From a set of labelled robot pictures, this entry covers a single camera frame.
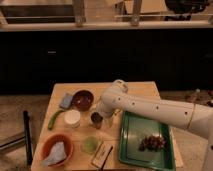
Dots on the dark red bowl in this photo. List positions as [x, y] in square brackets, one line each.
[82, 100]

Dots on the metal cup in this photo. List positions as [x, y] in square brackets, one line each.
[96, 119]

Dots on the orange bowl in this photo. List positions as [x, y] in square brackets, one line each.
[48, 144]

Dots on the black pole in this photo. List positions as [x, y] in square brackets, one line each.
[27, 134]

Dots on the green plastic tray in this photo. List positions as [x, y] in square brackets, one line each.
[134, 129]

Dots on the white cloth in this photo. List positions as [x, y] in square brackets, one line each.
[57, 154]

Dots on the blue sponge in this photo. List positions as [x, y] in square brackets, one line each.
[66, 101]

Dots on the green cucumber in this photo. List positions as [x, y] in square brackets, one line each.
[53, 119]

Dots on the green cup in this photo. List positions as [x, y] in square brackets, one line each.
[90, 145]

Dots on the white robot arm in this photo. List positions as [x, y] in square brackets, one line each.
[194, 118]

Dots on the white cup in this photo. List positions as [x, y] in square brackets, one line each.
[72, 118]

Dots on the bunch of dark grapes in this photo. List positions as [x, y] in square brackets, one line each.
[155, 143]

